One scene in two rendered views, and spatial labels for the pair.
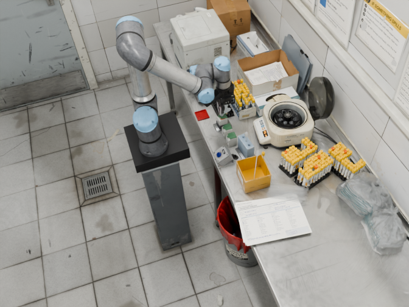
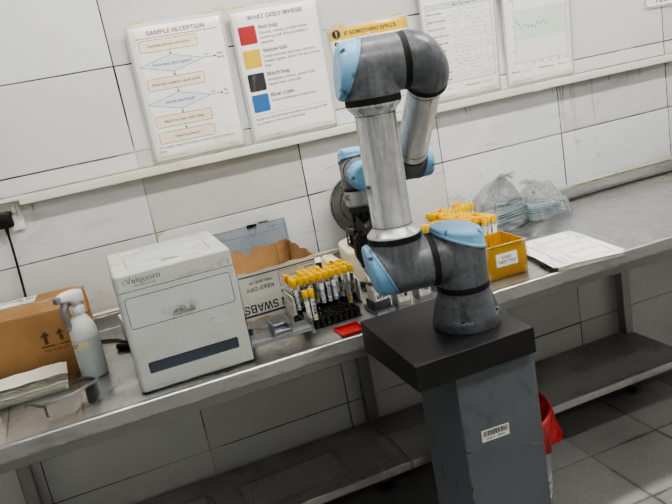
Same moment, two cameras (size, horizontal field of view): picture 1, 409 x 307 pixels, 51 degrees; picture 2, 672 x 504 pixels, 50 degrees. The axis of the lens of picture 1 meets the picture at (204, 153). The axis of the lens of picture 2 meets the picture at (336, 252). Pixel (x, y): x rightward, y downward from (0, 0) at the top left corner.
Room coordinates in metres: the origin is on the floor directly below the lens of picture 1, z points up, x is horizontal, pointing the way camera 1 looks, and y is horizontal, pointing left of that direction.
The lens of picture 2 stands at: (1.78, 1.77, 1.55)
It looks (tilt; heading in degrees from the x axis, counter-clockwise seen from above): 15 degrees down; 267
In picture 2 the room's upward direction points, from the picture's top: 11 degrees counter-clockwise
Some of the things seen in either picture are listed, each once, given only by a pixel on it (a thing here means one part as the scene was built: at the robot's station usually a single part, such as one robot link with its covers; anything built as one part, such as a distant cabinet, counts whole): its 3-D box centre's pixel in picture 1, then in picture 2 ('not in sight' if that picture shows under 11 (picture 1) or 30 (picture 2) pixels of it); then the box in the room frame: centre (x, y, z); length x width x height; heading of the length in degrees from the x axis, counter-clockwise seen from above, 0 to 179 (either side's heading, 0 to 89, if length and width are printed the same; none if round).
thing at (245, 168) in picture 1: (253, 173); (495, 256); (1.21, -0.23, 0.93); 0.13 x 0.13 x 0.10; 12
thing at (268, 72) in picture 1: (266, 76); (268, 277); (1.88, -0.40, 0.95); 0.29 x 0.25 x 0.15; 105
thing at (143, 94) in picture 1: (138, 72); (385, 169); (1.57, 0.27, 1.32); 0.15 x 0.12 x 0.55; 4
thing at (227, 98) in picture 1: (224, 93); (362, 226); (1.59, -0.13, 1.11); 0.09 x 0.08 x 0.12; 107
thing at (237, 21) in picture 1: (227, 10); (33, 335); (2.55, -0.24, 0.97); 0.31 x 0.23 x 0.18; 8
